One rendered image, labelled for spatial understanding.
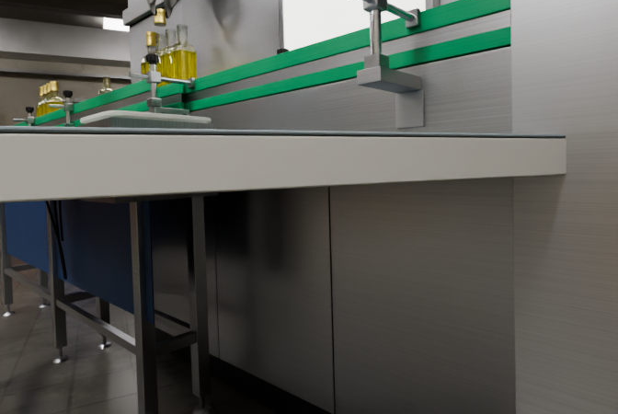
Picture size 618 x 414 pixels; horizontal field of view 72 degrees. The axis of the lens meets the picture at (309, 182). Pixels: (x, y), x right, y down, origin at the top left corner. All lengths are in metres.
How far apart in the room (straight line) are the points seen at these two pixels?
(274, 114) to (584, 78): 0.59
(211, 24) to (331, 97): 0.73
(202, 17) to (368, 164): 1.24
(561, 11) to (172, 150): 0.35
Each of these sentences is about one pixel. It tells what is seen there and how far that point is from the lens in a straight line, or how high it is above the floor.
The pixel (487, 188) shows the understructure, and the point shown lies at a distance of 0.86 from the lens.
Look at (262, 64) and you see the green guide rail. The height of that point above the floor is 0.95.
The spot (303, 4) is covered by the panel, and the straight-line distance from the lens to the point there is 1.14.
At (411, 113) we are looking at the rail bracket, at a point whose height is 0.81.
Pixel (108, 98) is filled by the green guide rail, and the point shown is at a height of 0.95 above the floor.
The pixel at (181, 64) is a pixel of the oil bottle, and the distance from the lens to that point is 1.27.
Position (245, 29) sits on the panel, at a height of 1.12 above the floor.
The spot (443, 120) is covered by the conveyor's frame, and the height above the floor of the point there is 0.79.
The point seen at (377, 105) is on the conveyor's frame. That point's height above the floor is 0.83.
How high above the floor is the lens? 0.73
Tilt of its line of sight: 2 degrees down
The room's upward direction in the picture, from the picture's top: 2 degrees counter-clockwise
